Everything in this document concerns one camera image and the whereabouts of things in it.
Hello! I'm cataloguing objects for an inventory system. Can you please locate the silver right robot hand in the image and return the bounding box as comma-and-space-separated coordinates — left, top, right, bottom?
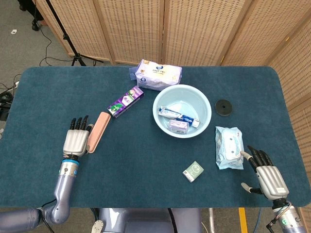
240, 145, 290, 201

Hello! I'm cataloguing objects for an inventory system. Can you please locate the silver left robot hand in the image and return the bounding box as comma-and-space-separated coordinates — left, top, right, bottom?
63, 115, 94, 156

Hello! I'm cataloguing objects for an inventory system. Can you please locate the pink toothbrush case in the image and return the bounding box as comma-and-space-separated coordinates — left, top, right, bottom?
86, 111, 112, 153

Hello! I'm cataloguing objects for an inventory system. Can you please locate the clear purple floss pick box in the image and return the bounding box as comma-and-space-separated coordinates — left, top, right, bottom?
167, 118, 190, 134

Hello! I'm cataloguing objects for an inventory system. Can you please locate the blue white toothpaste tube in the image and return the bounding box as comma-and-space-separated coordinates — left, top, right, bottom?
157, 106, 201, 128

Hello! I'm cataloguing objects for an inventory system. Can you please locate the light blue plastic basin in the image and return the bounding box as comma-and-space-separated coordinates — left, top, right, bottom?
152, 84, 212, 139

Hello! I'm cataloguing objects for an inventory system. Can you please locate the light blue wet wipes pack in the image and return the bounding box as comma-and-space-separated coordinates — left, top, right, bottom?
215, 126, 245, 170

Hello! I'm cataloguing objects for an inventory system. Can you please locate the purple green toothpaste box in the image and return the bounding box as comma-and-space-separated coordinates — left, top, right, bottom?
107, 85, 145, 119

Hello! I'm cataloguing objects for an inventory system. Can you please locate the teal table cloth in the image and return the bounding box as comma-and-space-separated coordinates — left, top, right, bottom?
0, 66, 311, 209

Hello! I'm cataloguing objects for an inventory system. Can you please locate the white table leg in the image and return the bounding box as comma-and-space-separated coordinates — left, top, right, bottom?
208, 208, 216, 233

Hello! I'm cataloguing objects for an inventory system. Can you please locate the green white pocket tissue pack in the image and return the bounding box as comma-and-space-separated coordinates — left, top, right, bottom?
182, 160, 205, 183

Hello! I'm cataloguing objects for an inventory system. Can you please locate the black floor equipment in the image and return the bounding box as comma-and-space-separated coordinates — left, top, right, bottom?
0, 91, 14, 121

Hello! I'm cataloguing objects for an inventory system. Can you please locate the black round disc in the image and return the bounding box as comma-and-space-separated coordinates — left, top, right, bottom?
214, 99, 233, 117

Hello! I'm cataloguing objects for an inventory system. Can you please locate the grey-blue robot torso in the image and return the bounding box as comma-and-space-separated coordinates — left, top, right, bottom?
91, 207, 202, 233

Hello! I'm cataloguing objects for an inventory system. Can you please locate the purple white tissue pack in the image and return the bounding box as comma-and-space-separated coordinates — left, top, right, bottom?
129, 59, 183, 92

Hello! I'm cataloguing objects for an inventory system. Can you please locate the black tripod stand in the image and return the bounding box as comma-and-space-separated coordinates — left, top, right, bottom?
45, 0, 104, 67

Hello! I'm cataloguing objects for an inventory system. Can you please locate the wicker folding screen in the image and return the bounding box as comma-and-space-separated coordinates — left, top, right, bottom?
35, 0, 311, 156

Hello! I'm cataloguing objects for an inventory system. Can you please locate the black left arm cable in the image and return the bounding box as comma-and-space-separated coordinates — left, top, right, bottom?
36, 199, 56, 233

